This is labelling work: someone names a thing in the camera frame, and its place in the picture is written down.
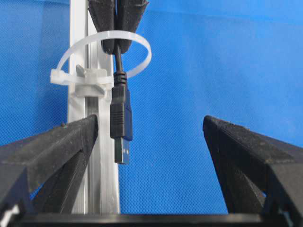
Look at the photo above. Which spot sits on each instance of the white zip tie loop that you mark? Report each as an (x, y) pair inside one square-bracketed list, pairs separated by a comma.
[(97, 59)]

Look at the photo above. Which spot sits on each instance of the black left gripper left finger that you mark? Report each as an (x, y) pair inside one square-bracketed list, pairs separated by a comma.
[(43, 173)]

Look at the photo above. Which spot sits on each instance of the white zip tie mount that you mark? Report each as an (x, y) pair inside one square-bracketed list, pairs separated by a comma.
[(95, 82)]

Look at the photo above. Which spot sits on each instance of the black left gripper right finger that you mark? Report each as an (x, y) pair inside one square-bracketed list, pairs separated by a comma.
[(257, 174)]

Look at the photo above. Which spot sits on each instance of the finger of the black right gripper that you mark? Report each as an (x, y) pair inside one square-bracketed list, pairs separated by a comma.
[(129, 14), (103, 14)]

